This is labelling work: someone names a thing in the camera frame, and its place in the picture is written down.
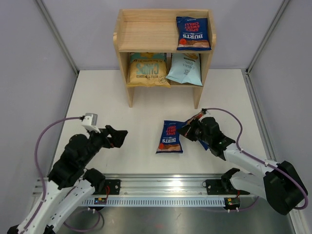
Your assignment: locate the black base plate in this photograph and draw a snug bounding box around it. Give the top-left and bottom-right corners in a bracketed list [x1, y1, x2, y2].
[202, 179, 250, 195]
[97, 179, 121, 195]

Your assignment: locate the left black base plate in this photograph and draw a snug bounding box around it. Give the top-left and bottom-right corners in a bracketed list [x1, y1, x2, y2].
[97, 179, 121, 195]

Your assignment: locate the left aluminium frame post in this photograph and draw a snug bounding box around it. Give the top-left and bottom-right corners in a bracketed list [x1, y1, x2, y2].
[34, 0, 79, 77]

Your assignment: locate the large yellow kettle chips bag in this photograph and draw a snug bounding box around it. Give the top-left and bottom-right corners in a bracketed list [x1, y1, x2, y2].
[127, 52, 170, 88]

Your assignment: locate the light blue cassava chips bag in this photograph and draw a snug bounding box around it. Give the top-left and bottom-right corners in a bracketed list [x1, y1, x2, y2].
[166, 53, 202, 86]

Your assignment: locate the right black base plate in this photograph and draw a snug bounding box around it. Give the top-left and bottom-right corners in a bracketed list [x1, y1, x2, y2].
[202, 179, 250, 195]

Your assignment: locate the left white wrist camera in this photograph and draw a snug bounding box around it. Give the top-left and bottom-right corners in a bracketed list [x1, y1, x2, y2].
[81, 113, 100, 133]

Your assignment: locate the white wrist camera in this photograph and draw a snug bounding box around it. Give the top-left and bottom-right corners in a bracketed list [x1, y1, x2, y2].
[81, 113, 100, 133]
[198, 108, 211, 118]

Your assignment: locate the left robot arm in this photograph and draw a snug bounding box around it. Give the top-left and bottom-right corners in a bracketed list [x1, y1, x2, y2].
[7, 125, 128, 234]

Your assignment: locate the blue Burts chips bag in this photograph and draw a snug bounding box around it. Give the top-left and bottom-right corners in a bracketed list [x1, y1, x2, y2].
[183, 123, 209, 151]
[176, 17, 211, 51]
[156, 120, 184, 154]

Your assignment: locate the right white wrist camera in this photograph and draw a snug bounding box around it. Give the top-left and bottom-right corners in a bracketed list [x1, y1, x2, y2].
[198, 108, 211, 118]

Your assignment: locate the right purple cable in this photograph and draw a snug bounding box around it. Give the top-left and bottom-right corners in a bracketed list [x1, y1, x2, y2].
[204, 107, 308, 210]

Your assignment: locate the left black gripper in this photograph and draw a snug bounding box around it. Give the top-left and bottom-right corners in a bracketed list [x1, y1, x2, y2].
[81, 125, 129, 166]

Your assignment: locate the aluminium frame post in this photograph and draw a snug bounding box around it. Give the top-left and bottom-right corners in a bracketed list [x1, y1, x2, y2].
[34, 0, 79, 77]
[246, 0, 291, 75]

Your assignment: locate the right aluminium frame post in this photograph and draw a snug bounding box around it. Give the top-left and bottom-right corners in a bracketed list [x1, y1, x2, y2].
[246, 0, 291, 75]

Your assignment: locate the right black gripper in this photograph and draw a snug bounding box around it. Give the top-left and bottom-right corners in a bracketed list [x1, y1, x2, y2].
[176, 117, 212, 144]

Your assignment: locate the wooden two-tier shelf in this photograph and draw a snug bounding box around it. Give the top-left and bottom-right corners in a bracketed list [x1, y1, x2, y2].
[113, 9, 216, 107]

